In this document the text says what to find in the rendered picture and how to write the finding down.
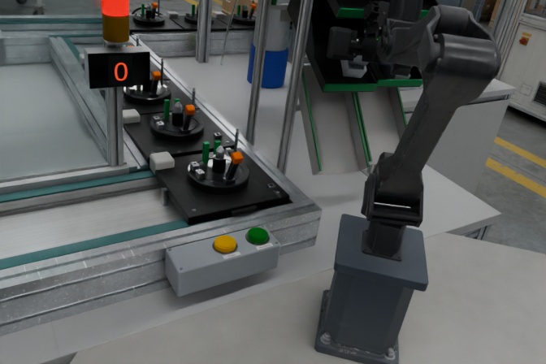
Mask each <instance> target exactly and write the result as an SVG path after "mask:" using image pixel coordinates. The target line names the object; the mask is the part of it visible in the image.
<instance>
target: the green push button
mask: <svg viewBox="0 0 546 364"><path fill-rule="evenodd" d="M247 237H248V239H249V240H250V241H252V242H253V243H257V244H261V243H264V242H266V241H267V238H268V233H267V231H266V230H265V229H263V228H260V227H253V228H251V229H249V230H248V235H247Z"/></svg>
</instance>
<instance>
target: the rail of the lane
mask: <svg viewBox="0 0 546 364"><path fill-rule="evenodd" d="M322 211H323V209H322V208H320V207H319V206H318V205H317V204H316V203H315V202H314V201H313V200H312V199H308V200H304V201H298V202H294V203H290V204H287V205H282V206H277V207H272V208H269V209H265V210H259V211H258V208H257V207H256V206H250V207H245V208H242V209H238V210H232V211H231V215H230V218H226V219H220V220H216V221H212V222H209V223H202V224H198V225H194V226H191V227H184V228H181V229H177V230H173V231H169V232H163V233H159V234H155V235H152V236H145V237H142V238H138V239H134V240H128V241H124V242H120V243H116V244H113V245H106V246H102V247H99V248H95V249H89V250H85V251H81V252H77V253H71V254H67V255H63V256H60V257H56V258H50V259H46V260H42V261H39V262H32V263H28V264H24V265H21V266H14V267H11V268H7V269H3V270H0V336H4V335H7V334H11V333H13V332H18V331H22V330H24V329H28V328H30V327H35V326H38V325H42V324H44V323H49V322H53V321H55V320H59V319H64V318H66V317H70V316H72V315H75V314H80V313H84V312H86V311H90V310H95V309H97V308H101V307H103V306H108V305H111V304H115V303H117V302H121V301H126V300H128V299H132V298H134V297H139V296H143V295H145V294H148V293H153V292H157V291H159V290H163V289H165V288H170V287H172V286H171V283H170V282H169V280H168V278H167V276H166V274H165V256H166V249H169V248H172V247H176V246H180V245H186V244H189V243H193V242H196V241H202V240H205V239H209V238H212V237H216V236H222V235H225V234H228V233H232V232H238V231H241V230H245V229H248V228H255V227H258V226H262V225H264V226H265V227H266V228H267V229H268V231H269V232H270V233H271V234H272V235H273V236H274V238H275V239H276V240H277V241H278V242H279V243H280V251H279V256H280V255H284V254H288V253H291V252H294V251H298V250H300V249H305V248H309V247H311V246H315V242H316V238H317V235H318V230H319V223H320V219H321V215H322Z"/></svg>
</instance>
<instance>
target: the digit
mask: <svg viewBox="0 0 546 364"><path fill-rule="evenodd" d="M108 76H109V85H125V84H132V55H120V56H108Z"/></svg>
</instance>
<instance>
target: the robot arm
mask: <svg viewBox="0 0 546 364"><path fill-rule="evenodd" d="M422 7H423V0H390V2H385V1H380V2H376V1H374V2H370V4H367V5H366V6H365V7H364V11H363V19H364V20H366V21H367V22H368V24H369V25H370V27H369V28H366V29H365V31H364V34H365V35H366V36H365V37H359V38H358V41H357V35H358V31H355V30H351V29H350V28H342V27H336V26H335V27H332V28H330V32H329V39H328V45H327V57H328V58H329V59H339V60H349V61H353V59H354V58H356V57H357V56H358V55H361V56H362V61H363V62H369V63H378V64H381V65H388V66H389V65H391V64H392V66H391V71H390V73H391V74H392V75H398V76H408V75H409V74H410V70H411V66H415V67H420V68H421V73H422V84H423V91H422V95H421V97H420V98H419V100H418V103H417V105H416V107H415V109H414V112H413V114H412V115H411V117H410V120H409V122H408V124H407V125H406V128H405V131H404V133H403V135H402V137H401V139H400V141H399V143H398V146H397V148H396V150H395V152H394V153H388V152H383V153H382V154H381V155H380V156H379V160H378V162H377V163H376V165H375V169H374V170H373V173H370V174H369V177H368V178H367V180H366V181H365V186H364V194H363V202H362V208H361V214H363V215H365V216H366V221H370V225H369V228H368V229H364V230H363V237H362V252H363V253H364V254H368V255H372V256H376V257H380V258H386V259H390V260H393V261H398V262H401V260H402V248H401V242H402V239H403V236H404V233H405V229H406V226H414V227H416V228H419V226H420V224H421V223H422V221H423V192H424V185H423V175H422V170H423V168H424V166H425V165H426V163H427V160H428V159H429V158H430V156H431V154H432V152H433V150H434V148H435V147H436V145H437V143H438V141H439V140H440V138H441V136H442V134H443V133H444V130H445V129H446V128H447V126H448V124H449V122H450V120H451V118H452V117H453V115H454V113H455V111H456V109H457V108H458V107H460V106H463V105H465V104H466V103H468V102H471V101H473V100H475V99H476V98H478V97H479V96H480V95H481V94H482V92H483V91H484V90H485V89H486V88H487V86H488V85H489V84H490V83H491V81H492V80H493V79H494V78H495V77H496V75H497V73H498V71H499V69H500V65H501V54H500V51H499V50H498V47H497V45H496V41H495V39H494V36H493V35H492V34H491V33H490V32H489V31H487V30H486V29H485V28H484V27H482V26H481V25H480V24H478V23H477V22H476V21H475V19H474V16H473V14H472V12H471V11H468V10H467V9H466V8H461V7H455V6H445V5H437V6H432V7H431V8H430V10H429V12H428V14H427V15H426V16H425V17H423V18H422V19H420V16H421V11H422ZM358 42H362V44H360V43H358ZM358 49H361V51H360V50H358ZM374 202H377V203H383V204H389V205H396V206H389V205H382V204H376V203H374ZM400 206H408V207H410V208H406V207H400Z"/></svg>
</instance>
